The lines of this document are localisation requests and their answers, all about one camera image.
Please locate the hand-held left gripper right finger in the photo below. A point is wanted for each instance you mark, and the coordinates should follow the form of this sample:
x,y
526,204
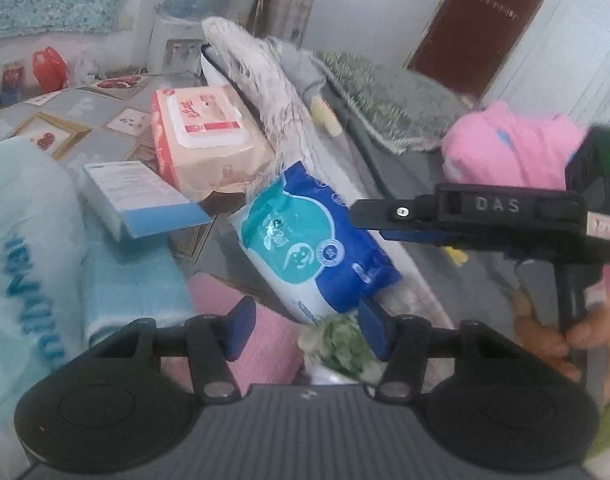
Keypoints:
x,y
375,330

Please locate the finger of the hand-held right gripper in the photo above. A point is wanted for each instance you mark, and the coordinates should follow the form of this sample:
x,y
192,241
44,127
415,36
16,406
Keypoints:
x,y
385,212

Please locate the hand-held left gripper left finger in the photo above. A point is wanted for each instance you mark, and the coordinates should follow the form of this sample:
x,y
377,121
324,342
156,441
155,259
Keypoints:
x,y
240,327

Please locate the pink towel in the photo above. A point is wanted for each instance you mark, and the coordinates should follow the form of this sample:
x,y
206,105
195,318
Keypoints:
x,y
265,340

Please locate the blue tissue pack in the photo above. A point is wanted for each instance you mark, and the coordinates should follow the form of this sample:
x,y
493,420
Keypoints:
x,y
305,240

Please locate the blue white carton box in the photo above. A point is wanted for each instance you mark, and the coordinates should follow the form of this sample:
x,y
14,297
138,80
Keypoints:
x,y
135,195

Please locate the person's right hand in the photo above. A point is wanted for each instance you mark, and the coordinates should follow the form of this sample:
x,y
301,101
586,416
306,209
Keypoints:
x,y
545,340

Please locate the grey blanket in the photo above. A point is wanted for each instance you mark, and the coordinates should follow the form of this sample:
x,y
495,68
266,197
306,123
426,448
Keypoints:
x,y
410,170

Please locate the pale yellow plastic piece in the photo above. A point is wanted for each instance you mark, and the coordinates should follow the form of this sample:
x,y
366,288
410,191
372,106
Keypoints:
x,y
327,117

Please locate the green patterned cushion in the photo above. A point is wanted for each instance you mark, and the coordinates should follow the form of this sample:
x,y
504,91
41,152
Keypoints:
x,y
385,100

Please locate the white fuzzy blanket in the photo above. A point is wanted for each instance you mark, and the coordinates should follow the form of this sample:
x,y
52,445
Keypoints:
x,y
265,85

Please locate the pink wet wipes pack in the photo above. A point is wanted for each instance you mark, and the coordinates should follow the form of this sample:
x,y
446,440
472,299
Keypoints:
x,y
205,135

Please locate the brown door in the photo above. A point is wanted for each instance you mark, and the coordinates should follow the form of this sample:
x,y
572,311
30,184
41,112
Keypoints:
x,y
480,25

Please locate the plaid wallpaper roll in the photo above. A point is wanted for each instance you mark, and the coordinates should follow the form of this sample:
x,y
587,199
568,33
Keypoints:
x,y
292,5

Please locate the white plastic bag teal print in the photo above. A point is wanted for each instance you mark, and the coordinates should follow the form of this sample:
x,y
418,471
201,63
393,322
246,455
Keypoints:
x,y
25,240

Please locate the white water dispenser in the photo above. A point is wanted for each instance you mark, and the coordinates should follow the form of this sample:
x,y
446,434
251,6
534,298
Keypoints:
x,y
172,45

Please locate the small white plastic bag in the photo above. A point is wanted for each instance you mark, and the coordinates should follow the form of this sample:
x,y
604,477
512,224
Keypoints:
x,y
85,67

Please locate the red plastic bag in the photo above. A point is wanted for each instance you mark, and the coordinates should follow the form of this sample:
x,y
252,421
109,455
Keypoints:
x,y
50,67

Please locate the small blue container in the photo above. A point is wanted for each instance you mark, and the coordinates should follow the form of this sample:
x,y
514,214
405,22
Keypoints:
x,y
10,97

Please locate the small red box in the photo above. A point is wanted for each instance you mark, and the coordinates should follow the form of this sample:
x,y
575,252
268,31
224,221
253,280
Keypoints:
x,y
13,75

